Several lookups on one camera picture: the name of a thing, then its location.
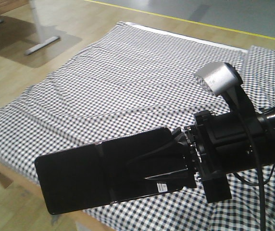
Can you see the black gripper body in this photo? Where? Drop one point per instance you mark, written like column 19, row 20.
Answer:
column 222, row 144

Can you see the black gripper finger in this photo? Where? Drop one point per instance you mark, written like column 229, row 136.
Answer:
column 161, row 155

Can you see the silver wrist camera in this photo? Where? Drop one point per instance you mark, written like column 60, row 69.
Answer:
column 217, row 77

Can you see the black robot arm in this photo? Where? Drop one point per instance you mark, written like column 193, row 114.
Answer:
column 265, row 142

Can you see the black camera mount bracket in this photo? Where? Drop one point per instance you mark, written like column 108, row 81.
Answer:
column 238, row 102

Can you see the small-check gingham bed sheet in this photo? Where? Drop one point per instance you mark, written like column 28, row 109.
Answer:
column 130, row 80

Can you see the black smartphone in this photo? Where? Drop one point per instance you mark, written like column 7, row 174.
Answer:
column 91, row 176

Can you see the grey table leg base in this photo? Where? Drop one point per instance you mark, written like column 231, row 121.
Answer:
column 41, row 45

